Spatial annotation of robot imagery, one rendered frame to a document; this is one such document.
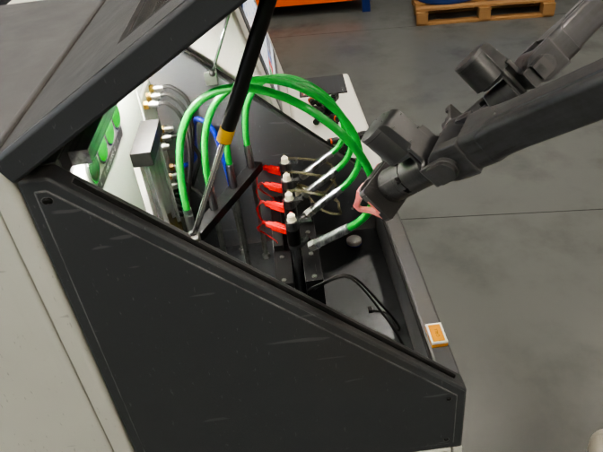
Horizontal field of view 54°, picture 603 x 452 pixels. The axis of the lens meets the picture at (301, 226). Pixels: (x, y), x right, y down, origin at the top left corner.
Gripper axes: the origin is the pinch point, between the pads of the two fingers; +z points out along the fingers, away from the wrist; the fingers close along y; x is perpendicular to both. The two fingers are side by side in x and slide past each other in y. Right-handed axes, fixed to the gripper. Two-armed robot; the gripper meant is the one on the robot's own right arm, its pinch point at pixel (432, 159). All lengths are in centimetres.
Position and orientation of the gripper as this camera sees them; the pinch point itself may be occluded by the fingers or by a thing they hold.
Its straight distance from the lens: 117.7
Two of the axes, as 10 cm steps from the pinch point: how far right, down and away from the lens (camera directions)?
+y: -7.7, -5.9, -2.6
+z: -6.2, 5.6, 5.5
